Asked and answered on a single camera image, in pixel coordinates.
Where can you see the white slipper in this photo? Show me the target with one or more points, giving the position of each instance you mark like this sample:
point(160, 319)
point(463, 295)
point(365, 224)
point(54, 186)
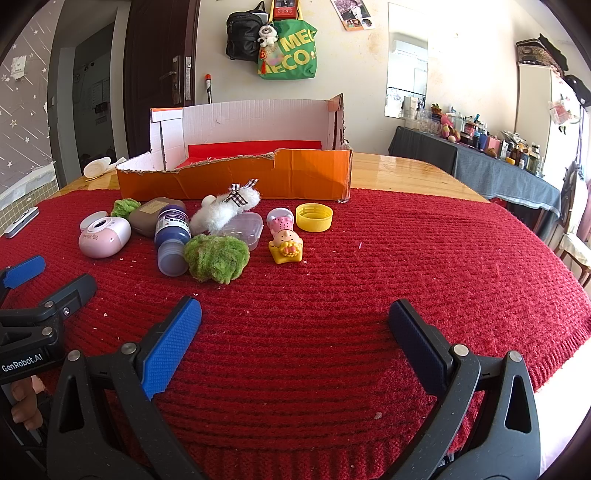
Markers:
point(97, 167)

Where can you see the red knitted blanket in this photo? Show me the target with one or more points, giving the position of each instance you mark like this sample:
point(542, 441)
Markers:
point(346, 277)

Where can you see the red hanging pouch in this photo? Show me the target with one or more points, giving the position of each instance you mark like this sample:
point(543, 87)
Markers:
point(284, 9)

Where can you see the side table with grey cloth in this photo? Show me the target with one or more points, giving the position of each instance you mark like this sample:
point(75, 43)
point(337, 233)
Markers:
point(485, 175)

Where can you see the purple bottle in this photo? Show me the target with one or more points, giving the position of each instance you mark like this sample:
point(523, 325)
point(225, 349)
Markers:
point(171, 230)

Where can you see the taupe pouch case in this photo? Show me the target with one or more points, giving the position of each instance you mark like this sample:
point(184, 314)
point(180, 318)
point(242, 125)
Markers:
point(145, 219)

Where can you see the pink plush toy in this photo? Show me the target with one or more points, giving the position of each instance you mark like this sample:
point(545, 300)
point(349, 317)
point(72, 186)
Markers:
point(447, 129)

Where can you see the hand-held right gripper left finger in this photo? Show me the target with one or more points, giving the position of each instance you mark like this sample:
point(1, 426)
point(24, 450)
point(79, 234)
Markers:
point(173, 346)

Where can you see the clear plastic box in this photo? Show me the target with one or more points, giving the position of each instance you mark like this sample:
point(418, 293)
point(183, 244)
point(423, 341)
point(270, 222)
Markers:
point(249, 230)

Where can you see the wooden chair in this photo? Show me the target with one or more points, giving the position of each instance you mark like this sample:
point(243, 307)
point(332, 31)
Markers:
point(572, 244)

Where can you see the large green pompom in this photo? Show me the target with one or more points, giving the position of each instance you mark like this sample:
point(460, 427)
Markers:
point(217, 258)

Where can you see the silver phone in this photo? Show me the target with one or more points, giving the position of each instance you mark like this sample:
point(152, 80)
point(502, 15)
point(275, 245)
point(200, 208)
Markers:
point(21, 222)

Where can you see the white fluffy plush toy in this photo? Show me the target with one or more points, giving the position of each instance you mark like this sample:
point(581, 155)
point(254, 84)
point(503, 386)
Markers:
point(221, 212)

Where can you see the dark suitcase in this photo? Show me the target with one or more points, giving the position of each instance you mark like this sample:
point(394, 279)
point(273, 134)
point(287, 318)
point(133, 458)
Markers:
point(535, 50)

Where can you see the green tote bag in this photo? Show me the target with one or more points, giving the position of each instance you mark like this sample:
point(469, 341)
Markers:
point(295, 50)

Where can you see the person's left hand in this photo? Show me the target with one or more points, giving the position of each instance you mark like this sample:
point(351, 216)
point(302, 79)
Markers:
point(24, 406)

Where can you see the wall photo poster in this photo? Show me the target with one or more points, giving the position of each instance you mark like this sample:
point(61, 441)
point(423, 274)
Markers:
point(353, 14)

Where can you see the yellow bottle cap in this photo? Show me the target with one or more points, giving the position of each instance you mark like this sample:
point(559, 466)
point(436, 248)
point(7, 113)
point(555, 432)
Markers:
point(314, 221)

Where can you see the orange cardboard box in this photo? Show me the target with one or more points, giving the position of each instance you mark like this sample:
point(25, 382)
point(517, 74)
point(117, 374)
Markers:
point(300, 170)

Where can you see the pink round toy camera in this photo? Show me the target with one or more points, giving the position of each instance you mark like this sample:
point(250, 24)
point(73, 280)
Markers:
point(104, 240)

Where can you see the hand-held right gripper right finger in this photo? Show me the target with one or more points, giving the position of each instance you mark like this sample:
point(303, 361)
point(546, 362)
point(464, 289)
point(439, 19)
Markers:
point(415, 350)

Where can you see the white wardrobe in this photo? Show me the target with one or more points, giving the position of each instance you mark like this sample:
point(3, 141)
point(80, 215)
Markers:
point(535, 115)

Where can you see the dark wooden door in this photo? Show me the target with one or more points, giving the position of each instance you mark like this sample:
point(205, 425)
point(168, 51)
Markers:
point(147, 69)

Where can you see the black backpack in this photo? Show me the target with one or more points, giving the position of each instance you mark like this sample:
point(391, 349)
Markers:
point(242, 34)

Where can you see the pink yellow doll figurine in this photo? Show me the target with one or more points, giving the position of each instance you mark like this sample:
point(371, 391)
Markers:
point(286, 240)

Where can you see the row of cosmetic bottles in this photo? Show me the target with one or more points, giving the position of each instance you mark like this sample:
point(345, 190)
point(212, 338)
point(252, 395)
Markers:
point(480, 138)

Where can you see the wall mirror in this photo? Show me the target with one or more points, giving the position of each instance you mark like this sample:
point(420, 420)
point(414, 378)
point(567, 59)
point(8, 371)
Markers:
point(406, 69)

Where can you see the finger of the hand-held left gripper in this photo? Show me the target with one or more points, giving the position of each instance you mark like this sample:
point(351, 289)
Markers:
point(25, 270)
point(74, 290)

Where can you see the small green pompom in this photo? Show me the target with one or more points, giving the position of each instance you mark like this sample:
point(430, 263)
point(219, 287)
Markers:
point(123, 207)

